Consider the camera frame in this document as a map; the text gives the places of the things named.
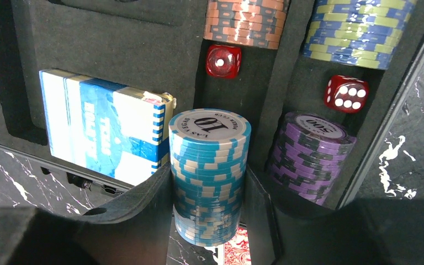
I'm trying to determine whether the light blue chip stack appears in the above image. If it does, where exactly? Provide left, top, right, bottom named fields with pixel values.
left=168, top=108, right=252, bottom=247

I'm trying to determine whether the red die near edge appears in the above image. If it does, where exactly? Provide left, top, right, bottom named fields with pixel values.
left=324, top=75, right=369, bottom=113

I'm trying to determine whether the purple poker chip stack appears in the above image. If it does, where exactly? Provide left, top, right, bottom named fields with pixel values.
left=267, top=112, right=357, bottom=205

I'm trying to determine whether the orange poker chip stack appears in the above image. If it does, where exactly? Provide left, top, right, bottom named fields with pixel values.
left=203, top=0, right=290, bottom=50

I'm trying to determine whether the red backed card deck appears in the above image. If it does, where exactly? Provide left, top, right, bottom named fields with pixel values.
left=224, top=227, right=252, bottom=265

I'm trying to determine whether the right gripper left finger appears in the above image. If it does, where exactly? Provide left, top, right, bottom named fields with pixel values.
left=73, top=162, right=174, bottom=265

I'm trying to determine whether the black poker set case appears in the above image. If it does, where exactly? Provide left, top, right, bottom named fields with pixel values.
left=0, top=1, right=424, bottom=206

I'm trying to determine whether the blue yellow chip stack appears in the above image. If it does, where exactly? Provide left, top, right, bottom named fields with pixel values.
left=303, top=0, right=417, bottom=70

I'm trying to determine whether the red die in case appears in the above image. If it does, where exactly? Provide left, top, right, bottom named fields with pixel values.
left=205, top=44, right=242, bottom=79

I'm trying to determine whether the blue white card box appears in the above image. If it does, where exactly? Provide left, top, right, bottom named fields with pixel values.
left=39, top=69, right=176, bottom=186

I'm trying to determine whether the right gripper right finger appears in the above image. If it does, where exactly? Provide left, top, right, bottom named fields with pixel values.
left=244, top=168, right=344, bottom=264

